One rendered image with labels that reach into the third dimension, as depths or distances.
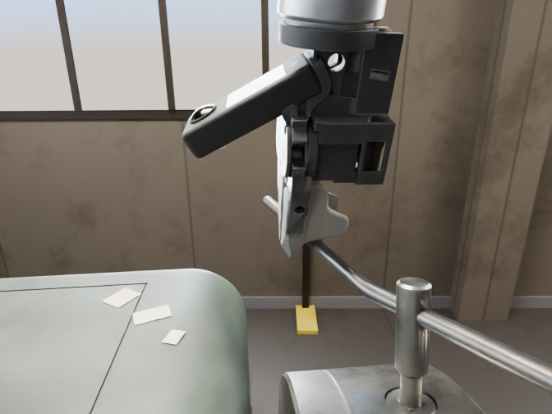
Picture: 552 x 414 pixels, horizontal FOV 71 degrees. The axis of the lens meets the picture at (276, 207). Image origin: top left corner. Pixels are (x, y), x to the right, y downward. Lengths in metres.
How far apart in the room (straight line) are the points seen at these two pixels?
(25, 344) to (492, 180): 2.25
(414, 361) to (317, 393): 0.07
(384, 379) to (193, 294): 0.18
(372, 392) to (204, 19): 2.03
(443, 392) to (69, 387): 0.26
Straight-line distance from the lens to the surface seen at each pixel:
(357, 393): 0.31
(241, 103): 0.30
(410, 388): 0.30
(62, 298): 0.41
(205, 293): 0.38
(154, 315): 0.35
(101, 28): 2.34
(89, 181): 2.51
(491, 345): 0.24
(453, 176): 2.45
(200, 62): 2.19
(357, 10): 0.28
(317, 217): 0.34
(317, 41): 0.28
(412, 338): 0.28
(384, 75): 0.31
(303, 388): 0.32
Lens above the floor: 1.45
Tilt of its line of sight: 19 degrees down
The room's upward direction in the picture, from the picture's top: straight up
